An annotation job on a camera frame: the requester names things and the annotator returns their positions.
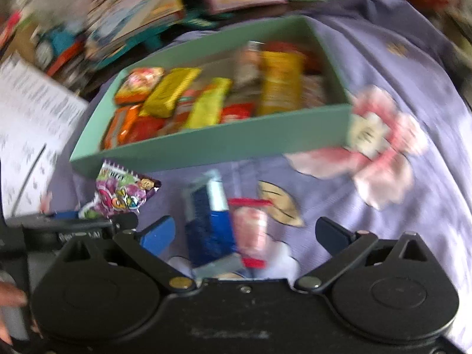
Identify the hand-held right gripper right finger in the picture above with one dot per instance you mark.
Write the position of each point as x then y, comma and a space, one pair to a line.
332, 234

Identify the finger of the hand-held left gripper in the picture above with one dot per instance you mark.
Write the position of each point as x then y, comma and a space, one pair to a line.
68, 215

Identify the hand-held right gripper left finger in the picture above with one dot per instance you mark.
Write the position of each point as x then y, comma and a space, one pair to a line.
158, 236

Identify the blue snack packet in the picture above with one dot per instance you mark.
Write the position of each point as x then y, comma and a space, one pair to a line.
208, 232

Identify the purple candy packet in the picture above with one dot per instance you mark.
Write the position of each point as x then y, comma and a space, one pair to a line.
118, 191

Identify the pink red snack packet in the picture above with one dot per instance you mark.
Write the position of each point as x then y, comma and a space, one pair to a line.
250, 228

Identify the orange striped snack packet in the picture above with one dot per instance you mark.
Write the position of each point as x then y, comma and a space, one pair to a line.
120, 127

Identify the green cardboard box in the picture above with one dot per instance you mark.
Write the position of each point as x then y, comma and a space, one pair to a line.
221, 143

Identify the yellow green snack packet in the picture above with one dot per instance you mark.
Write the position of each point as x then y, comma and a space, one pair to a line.
208, 103

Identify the gold yellow snack packet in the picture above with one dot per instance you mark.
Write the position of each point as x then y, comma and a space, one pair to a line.
169, 92

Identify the orange printed snack packet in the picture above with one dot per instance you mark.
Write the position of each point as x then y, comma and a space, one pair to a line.
138, 84

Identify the large yellow snack bag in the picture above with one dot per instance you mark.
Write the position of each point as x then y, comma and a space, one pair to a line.
280, 81

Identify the pale snack packet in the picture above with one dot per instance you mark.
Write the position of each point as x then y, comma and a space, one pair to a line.
247, 64

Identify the person's left hand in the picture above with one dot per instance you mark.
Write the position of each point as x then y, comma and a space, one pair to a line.
11, 297

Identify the white instruction sheet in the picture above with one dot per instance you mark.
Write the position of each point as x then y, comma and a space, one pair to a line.
33, 118

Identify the blue toy train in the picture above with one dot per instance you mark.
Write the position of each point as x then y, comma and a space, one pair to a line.
55, 44

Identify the purple floral cloth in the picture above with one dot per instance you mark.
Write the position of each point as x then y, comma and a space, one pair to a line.
405, 62

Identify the white plastic bag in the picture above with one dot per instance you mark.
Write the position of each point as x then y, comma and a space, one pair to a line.
55, 2

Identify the drawing mat toy box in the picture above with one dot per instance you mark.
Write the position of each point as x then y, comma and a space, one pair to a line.
136, 7

